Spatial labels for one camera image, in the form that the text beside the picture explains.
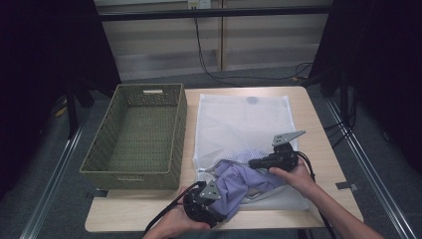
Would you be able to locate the black stand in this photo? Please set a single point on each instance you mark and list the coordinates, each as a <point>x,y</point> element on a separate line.
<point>71,109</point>
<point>343,96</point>

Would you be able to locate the yellow floor item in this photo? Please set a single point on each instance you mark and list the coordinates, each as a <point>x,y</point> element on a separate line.
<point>60,108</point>

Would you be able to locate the black curtain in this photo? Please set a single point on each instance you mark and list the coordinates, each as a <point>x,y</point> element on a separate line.
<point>49,66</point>
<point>381,66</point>

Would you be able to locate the metal floor rail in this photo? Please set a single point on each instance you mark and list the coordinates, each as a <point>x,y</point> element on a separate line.
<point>53,179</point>
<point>371,166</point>

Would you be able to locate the green woven basket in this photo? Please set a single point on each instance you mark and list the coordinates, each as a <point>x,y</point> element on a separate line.
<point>142,142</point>

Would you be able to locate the metal table bracket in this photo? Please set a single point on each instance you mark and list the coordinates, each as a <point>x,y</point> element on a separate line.
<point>346,186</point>
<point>96,193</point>

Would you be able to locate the purple garment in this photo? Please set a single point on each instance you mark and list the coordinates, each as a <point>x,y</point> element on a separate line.
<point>232,189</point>

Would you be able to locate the white wall socket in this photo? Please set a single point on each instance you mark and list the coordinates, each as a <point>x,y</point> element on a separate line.
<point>199,3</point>

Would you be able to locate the white mesh laundry bag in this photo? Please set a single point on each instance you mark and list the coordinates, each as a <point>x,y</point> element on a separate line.
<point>239,126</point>

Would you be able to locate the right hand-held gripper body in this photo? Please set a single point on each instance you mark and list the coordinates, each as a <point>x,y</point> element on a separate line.
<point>285,157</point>

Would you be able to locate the person's left hand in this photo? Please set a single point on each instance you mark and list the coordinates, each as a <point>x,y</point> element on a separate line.
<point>175,224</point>

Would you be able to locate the black horizontal bar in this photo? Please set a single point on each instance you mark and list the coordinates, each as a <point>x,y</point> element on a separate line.
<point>212,13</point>

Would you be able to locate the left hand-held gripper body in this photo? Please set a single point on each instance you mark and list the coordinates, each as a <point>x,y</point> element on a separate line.
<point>199,209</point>

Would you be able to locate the person's right hand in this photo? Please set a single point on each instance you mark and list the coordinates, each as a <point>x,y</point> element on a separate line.
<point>298,179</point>

